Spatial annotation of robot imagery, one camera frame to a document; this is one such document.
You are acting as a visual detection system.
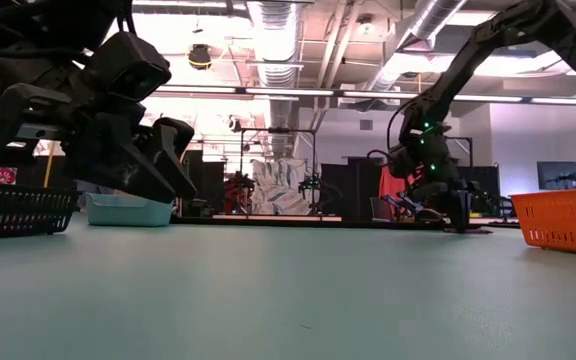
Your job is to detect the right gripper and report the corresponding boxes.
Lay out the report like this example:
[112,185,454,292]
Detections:
[407,178,474,234]

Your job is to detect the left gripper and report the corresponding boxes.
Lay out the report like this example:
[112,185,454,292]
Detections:
[0,59,199,205]

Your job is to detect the purple crayon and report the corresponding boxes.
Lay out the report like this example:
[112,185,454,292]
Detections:
[442,226,494,235]

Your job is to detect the black partition panel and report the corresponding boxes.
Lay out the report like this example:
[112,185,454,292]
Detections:
[202,160,227,201]
[457,165,500,217]
[320,157,384,222]

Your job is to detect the teal plastic basket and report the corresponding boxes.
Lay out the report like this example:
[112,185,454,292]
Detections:
[85,192,174,227]

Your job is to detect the person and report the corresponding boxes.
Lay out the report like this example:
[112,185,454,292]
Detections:
[76,180,119,196]

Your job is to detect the orange hanging cloth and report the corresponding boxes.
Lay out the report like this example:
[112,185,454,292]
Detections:
[377,163,425,221]

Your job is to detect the white tube light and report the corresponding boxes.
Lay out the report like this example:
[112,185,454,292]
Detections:
[529,97,576,106]
[155,85,238,94]
[455,93,524,103]
[244,88,336,97]
[341,90,427,100]

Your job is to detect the orange plastic basket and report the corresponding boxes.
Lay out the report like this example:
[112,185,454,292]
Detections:
[510,187,576,258]

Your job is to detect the teal table mat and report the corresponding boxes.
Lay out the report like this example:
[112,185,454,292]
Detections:
[0,214,576,360]

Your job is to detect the white leaf-patterned cloth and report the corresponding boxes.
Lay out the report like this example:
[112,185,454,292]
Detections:
[251,157,322,216]

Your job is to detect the black plastic basket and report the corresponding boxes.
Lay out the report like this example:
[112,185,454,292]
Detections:
[0,180,80,240]

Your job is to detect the black metal frame stand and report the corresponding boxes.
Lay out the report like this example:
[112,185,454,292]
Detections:
[239,127,318,217]
[447,134,474,169]

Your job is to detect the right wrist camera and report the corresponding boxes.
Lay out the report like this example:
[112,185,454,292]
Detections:
[387,144,418,180]

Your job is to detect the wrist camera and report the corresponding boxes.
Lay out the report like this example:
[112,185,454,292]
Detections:
[84,30,173,104]
[387,144,418,180]

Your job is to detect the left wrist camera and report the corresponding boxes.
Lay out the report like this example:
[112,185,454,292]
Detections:
[84,30,173,104]

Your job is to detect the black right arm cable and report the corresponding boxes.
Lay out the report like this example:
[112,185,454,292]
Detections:
[366,97,419,164]

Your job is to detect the dark wall screen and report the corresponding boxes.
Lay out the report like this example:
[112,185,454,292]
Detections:
[536,160,576,192]

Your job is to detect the black ceiling cord reel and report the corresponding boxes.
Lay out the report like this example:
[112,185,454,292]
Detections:
[187,43,213,71]

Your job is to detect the grey rectangular air duct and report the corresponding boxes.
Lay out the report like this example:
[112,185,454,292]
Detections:
[435,22,539,57]

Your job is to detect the silver round ceiling duct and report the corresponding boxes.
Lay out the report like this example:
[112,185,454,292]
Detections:
[245,0,303,161]
[367,0,469,104]

